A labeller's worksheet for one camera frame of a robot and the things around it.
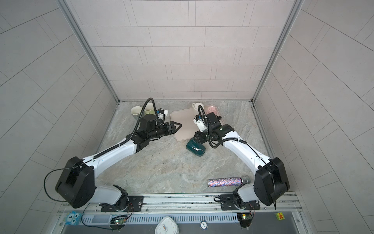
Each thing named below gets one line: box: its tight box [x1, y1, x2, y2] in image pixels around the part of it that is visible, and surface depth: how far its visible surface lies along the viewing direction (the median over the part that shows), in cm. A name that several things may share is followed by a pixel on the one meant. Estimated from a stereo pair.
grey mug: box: [130, 105, 143, 120], surface depth 100 cm
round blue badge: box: [199, 219, 209, 232], surface depth 67 cm
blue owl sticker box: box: [65, 211, 82, 226], surface depth 67 cm
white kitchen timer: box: [154, 216, 180, 234], surface depth 64 cm
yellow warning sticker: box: [275, 212, 286, 221], surface depth 68 cm
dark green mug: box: [186, 137, 206, 157], surface depth 87 cm
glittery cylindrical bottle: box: [207, 176, 251, 188], surface depth 77 cm
